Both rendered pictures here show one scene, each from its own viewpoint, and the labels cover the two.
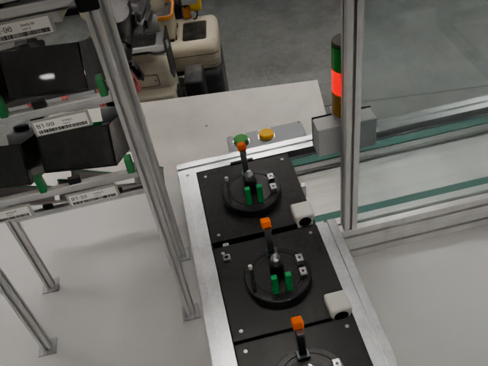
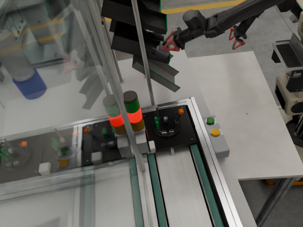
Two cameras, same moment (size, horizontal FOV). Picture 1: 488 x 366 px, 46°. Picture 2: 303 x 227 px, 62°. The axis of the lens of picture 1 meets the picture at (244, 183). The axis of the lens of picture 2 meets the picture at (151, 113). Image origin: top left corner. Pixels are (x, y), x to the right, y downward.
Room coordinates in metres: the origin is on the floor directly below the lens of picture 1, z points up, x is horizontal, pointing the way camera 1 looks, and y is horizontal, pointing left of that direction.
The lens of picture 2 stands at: (0.96, -0.77, 1.96)
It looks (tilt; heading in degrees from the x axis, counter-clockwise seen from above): 49 degrees down; 95
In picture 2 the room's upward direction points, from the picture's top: 11 degrees counter-clockwise
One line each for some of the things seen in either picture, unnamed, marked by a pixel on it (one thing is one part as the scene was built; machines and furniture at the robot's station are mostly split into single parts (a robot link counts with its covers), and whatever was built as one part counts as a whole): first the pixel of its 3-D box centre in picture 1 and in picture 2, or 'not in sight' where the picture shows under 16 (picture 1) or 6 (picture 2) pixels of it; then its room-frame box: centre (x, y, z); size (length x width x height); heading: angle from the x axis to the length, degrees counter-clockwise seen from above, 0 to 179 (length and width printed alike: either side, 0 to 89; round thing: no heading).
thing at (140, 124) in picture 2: (345, 100); (136, 121); (0.86, -0.21, 1.28); 0.05 x 0.05 x 0.05
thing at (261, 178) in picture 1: (251, 192); (166, 125); (0.96, -0.01, 0.98); 0.14 x 0.14 x 0.02
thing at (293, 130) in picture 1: (267, 144); (214, 136); (1.18, -0.08, 0.93); 0.21 x 0.07 x 0.06; 95
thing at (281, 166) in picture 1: (252, 197); (167, 128); (0.96, -0.01, 0.96); 0.24 x 0.24 x 0.02; 5
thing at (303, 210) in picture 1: (302, 214); (150, 147); (0.87, -0.12, 0.97); 0.05 x 0.05 x 0.04; 5
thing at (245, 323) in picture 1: (277, 266); not in sight; (0.71, -0.04, 1.01); 0.24 x 0.24 x 0.13; 5
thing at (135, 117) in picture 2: (345, 78); (133, 112); (0.86, -0.21, 1.33); 0.05 x 0.05 x 0.05
